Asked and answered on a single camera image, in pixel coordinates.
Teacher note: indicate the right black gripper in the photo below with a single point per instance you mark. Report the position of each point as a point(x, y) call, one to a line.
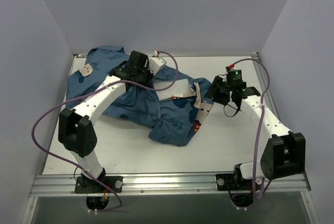
point(217, 91)

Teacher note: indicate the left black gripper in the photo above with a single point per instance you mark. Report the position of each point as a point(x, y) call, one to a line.
point(144, 72)

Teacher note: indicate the white pillow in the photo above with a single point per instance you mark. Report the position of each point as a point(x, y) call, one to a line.
point(180, 89)

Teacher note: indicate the blue cartoon print pillowcase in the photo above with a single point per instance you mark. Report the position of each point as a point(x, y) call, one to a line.
point(172, 121)

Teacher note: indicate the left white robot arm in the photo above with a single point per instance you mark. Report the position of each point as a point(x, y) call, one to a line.
point(76, 126)

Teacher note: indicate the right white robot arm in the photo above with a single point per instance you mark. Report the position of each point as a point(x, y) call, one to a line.
point(279, 151)

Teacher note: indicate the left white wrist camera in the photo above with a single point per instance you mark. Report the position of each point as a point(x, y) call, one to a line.
point(156, 63)

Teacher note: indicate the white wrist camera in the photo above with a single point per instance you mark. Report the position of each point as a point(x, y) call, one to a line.
point(156, 63)
point(230, 69)

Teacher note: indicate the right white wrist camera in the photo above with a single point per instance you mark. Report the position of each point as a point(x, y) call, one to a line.
point(230, 69)

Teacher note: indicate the aluminium right side rail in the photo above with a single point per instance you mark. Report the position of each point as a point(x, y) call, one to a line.
point(264, 80)

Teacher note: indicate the aluminium rail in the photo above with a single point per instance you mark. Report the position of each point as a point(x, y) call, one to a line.
point(264, 80)
point(157, 184)

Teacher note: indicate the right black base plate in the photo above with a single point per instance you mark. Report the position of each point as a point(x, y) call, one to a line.
point(227, 181)

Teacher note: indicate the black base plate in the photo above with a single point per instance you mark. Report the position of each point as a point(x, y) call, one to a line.
point(227, 181)
point(85, 185)

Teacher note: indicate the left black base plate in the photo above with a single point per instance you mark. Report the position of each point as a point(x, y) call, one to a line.
point(85, 185)

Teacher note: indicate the aluminium front rail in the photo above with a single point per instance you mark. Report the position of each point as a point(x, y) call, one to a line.
point(157, 184)

